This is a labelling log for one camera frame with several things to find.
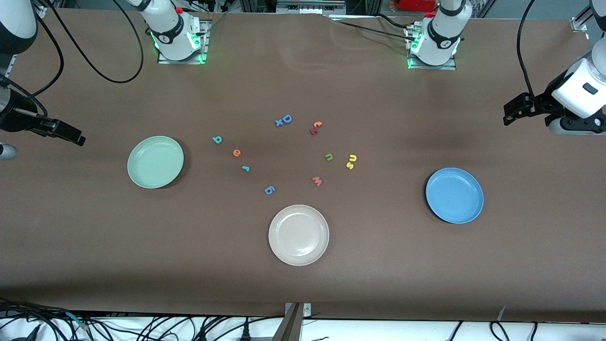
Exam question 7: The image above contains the pale green plate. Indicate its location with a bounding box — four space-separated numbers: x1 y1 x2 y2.
127 136 185 189

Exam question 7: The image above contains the blue plate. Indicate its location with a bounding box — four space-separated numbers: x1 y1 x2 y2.
425 167 484 224

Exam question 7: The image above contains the red box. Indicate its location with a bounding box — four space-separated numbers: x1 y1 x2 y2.
399 0 437 13

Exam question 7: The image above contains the brown table cover sheet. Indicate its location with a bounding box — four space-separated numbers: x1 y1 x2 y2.
0 7 606 323

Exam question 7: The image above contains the silver equipment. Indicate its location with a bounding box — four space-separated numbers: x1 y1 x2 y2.
276 0 347 15

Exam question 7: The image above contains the beige plate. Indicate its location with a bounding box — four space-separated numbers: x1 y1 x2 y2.
268 204 330 267

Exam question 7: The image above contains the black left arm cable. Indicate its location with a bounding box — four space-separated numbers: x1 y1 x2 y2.
516 0 545 98

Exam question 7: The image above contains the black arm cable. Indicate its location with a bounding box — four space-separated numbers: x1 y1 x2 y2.
516 0 545 98
28 0 145 98

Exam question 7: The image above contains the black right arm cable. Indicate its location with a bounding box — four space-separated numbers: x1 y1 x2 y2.
28 0 145 98

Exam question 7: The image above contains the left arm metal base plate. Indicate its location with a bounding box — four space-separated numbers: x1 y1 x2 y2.
406 26 457 72

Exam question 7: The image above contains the black cable to left base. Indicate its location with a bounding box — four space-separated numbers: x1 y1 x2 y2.
328 13 417 41

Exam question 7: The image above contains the black cable to base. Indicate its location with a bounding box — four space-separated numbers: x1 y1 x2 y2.
328 13 417 41
201 12 228 36

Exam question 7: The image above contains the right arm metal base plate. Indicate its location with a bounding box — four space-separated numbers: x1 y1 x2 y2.
157 19 211 65

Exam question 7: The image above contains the black cable to right base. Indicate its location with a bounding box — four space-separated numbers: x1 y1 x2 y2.
201 12 228 36

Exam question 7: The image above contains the teal tipped cable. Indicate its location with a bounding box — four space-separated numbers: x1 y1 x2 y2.
47 310 90 331

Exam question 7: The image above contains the black connector cable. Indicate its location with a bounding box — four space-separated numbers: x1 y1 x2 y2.
9 323 43 341

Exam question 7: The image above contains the black looped cable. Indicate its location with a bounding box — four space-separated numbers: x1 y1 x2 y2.
489 321 511 341

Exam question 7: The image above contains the aluminium profile with bracket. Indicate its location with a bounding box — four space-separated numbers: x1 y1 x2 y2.
272 302 313 341

